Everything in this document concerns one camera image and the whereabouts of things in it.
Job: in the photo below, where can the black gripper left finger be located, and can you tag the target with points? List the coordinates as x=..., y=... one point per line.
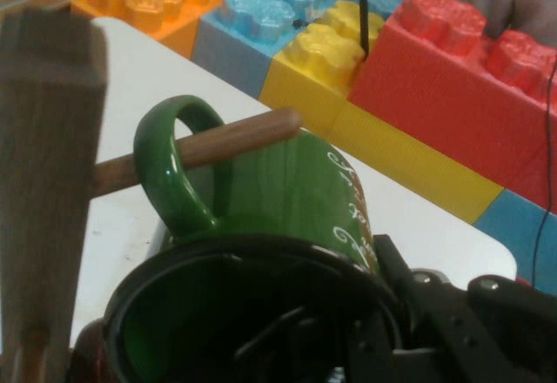
x=370, y=357

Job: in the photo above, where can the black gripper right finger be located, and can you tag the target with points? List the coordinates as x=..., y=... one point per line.
x=500, y=335

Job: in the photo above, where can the green ceramic mug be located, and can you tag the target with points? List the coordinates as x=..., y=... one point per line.
x=283, y=183

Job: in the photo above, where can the red enamel mug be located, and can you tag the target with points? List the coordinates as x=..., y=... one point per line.
x=89, y=352

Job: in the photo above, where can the light blue toy building block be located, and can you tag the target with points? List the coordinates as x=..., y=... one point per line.
x=243, y=52

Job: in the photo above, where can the brown wooden mug tree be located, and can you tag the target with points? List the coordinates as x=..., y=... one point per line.
x=43, y=183

